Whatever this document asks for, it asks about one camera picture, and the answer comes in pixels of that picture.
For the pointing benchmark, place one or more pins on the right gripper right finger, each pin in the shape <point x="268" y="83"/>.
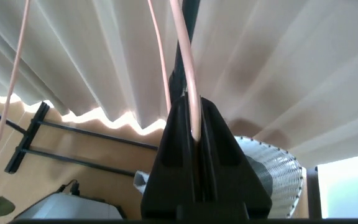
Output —
<point x="228" y="180"/>

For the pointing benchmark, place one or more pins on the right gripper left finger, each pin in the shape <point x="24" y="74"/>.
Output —
<point x="166" y="174"/>

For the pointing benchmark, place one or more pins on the pale grey shorts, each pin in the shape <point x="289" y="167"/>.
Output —
<point x="141" y="182"/>

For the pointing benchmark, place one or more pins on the pink clothes hanger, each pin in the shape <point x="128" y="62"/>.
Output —
<point x="191" y="77"/>
<point x="15" y="62"/>

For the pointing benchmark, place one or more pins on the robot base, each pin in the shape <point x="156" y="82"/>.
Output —
<point x="73" y="207"/>

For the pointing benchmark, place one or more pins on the white laundry basket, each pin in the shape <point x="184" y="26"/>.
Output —
<point x="284" y="174"/>

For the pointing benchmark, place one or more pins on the black clothes rack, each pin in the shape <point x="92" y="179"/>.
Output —
<point x="191" y="18"/>

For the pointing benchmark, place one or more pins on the window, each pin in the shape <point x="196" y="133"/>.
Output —
<point x="346" y="186"/>

